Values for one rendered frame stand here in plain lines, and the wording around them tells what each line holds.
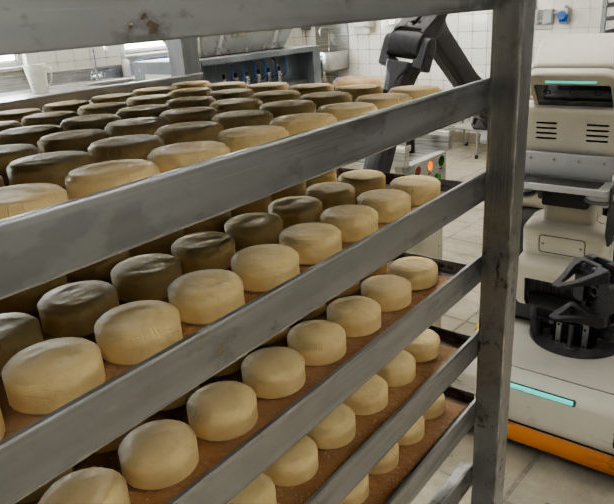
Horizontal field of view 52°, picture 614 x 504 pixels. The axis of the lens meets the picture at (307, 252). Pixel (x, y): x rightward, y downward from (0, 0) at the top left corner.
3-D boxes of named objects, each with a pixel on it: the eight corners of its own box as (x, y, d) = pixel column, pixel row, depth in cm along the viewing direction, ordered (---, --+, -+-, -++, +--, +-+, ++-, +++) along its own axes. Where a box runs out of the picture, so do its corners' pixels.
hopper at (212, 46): (152, 59, 237) (146, 20, 232) (253, 47, 276) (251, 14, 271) (203, 59, 219) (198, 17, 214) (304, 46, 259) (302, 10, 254)
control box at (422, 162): (402, 206, 205) (402, 164, 200) (437, 188, 222) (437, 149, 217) (411, 207, 203) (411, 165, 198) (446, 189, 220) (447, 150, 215)
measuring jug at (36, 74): (51, 93, 447) (45, 64, 440) (24, 94, 448) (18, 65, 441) (59, 90, 460) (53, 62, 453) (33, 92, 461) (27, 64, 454)
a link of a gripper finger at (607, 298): (538, 280, 97) (584, 269, 100) (534, 322, 99) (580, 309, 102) (571, 297, 91) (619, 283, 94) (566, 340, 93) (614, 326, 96)
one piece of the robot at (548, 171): (518, 219, 179) (522, 144, 171) (622, 234, 163) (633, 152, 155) (496, 236, 167) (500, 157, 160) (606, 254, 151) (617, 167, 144)
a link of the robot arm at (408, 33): (446, -8, 127) (405, -11, 133) (419, 52, 126) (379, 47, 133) (507, 97, 163) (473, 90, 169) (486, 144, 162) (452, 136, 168)
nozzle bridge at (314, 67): (145, 152, 244) (131, 61, 232) (269, 121, 296) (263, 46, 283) (201, 160, 224) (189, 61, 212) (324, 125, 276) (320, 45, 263)
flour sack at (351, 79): (328, 95, 614) (327, 78, 608) (350, 89, 645) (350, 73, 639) (393, 97, 573) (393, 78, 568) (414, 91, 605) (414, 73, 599)
